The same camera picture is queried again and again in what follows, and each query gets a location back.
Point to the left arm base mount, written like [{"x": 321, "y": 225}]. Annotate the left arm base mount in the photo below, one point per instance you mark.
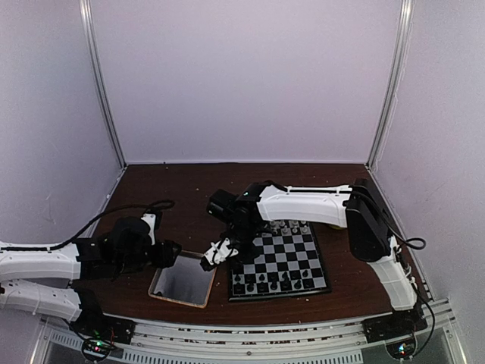
[{"x": 99, "y": 339}]

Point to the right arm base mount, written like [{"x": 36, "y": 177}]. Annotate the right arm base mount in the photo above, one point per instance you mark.
[{"x": 397, "y": 332}]

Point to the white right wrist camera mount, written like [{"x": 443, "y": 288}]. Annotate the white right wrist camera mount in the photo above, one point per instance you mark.
[{"x": 219, "y": 252}]

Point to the aluminium front rail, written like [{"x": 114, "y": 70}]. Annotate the aluminium front rail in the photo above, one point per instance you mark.
[{"x": 340, "y": 341}]

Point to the black and grey chessboard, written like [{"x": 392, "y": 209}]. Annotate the black and grey chessboard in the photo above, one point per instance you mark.
[{"x": 290, "y": 252}]

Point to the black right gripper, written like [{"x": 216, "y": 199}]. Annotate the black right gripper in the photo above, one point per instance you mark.
[{"x": 252, "y": 253}]

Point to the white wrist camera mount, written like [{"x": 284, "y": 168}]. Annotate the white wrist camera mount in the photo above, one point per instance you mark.
[
  {"x": 219, "y": 252},
  {"x": 150, "y": 220}
]

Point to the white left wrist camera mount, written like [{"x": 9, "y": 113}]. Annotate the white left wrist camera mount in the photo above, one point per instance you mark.
[{"x": 150, "y": 220}]

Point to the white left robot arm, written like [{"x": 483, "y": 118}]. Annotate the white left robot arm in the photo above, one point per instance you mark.
[{"x": 130, "y": 246}]

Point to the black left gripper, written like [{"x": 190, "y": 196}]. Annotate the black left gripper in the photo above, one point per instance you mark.
[{"x": 164, "y": 258}]

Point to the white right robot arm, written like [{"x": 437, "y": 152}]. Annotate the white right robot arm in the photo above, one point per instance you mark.
[{"x": 358, "y": 208}]

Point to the right aluminium frame post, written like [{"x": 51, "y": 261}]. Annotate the right aluminium frame post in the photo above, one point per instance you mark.
[{"x": 397, "y": 65}]

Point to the metal tray with wood rim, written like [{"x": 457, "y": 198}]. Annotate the metal tray with wood rim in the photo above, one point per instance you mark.
[{"x": 185, "y": 283}]

